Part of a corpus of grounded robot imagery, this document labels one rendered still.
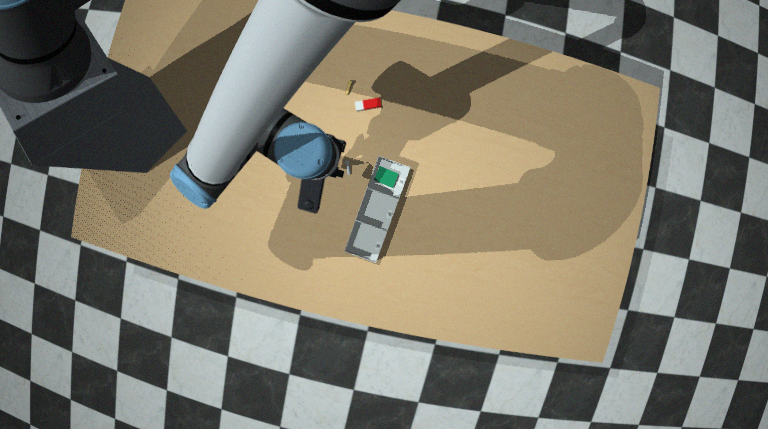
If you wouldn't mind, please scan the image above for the red and white eraser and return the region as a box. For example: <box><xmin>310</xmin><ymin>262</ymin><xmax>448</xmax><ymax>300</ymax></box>
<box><xmin>355</xmin><ymin>98</ymin><xmax>382</xmax><ymax>111</ymax></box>

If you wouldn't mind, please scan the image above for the green rectangular block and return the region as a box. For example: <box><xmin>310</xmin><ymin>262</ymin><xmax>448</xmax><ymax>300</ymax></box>
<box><xmin>374</xmin><ymin>166</ymin><xmax>398</xmax><ymax>188</ymax></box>

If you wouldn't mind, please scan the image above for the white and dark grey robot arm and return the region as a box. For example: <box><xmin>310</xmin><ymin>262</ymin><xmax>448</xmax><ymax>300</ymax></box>
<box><xmin>0</xmin><ymin>0</ymin><xmax>401</xmax><ymax>213</ymax></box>

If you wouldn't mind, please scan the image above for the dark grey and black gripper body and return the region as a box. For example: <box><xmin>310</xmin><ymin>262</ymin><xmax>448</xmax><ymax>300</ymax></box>
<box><xmin>326</xmin><ymin>133</ymin><xmax>346</xmax><ymax>178</ymax></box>

